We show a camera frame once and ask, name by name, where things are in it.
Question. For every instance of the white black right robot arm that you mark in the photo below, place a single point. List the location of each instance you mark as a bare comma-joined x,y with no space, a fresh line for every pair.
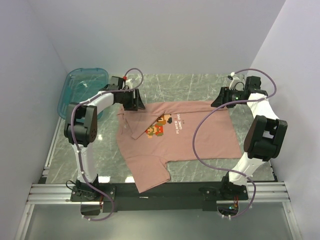
264,138

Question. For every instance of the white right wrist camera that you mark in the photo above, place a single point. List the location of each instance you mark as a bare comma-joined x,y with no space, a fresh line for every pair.
234,80

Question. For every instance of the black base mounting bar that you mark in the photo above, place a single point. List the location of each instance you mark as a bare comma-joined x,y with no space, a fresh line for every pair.
167,196

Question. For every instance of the aluminium frame rail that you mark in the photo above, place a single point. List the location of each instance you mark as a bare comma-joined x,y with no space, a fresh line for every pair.
57,194

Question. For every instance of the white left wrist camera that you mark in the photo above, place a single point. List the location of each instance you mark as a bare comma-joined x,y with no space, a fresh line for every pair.
127,83

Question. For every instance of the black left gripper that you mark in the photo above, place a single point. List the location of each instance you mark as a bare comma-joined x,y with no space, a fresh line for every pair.
135,103

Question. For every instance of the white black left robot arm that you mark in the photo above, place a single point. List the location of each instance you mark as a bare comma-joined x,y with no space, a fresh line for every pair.
81,129

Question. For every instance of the teal transparent plastic basket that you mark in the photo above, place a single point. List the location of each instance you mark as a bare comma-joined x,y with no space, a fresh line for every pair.
81,84

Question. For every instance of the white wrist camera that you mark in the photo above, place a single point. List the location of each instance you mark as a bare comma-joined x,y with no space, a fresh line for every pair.
234,80
127,83

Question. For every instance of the pink printed t-shirt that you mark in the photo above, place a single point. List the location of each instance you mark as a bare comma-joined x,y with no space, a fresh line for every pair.
163,132

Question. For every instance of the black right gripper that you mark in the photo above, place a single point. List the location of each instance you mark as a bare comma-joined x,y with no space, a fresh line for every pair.
223,97

